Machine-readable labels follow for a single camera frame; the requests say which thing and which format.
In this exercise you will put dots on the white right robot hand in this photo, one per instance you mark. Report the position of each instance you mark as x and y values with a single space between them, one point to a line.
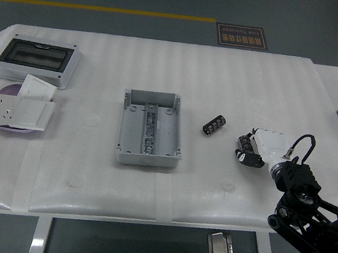
270 143

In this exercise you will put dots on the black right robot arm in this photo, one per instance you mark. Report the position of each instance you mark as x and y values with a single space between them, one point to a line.
298 176

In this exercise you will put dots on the grey open junction box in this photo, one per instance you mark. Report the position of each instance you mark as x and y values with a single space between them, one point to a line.
131 128

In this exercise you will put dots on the grey box with dark cover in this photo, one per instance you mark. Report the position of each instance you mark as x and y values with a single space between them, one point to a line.
36 54

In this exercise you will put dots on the white foam mat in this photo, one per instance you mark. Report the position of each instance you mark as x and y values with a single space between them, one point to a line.
238 88

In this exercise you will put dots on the black floor sign orange text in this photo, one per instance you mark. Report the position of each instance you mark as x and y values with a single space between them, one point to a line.
241 36

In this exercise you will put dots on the white tape strip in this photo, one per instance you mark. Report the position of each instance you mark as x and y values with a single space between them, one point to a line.
163 197
26 177

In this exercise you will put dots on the purple plate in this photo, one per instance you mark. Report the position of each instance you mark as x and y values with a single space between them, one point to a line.
8 89

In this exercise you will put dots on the silver metal bracket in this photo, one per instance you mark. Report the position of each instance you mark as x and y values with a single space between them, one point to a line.
219 247

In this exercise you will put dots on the metal mounting rail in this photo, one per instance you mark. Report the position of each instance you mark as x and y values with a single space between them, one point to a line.
150 130

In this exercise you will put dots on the large white switch panel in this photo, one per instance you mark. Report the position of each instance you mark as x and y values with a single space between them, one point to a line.
35 113

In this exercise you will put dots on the small white switch panel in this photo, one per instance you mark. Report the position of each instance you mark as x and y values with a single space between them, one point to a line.
36 87

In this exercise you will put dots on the white table frame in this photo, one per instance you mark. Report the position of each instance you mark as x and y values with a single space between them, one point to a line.
41 237

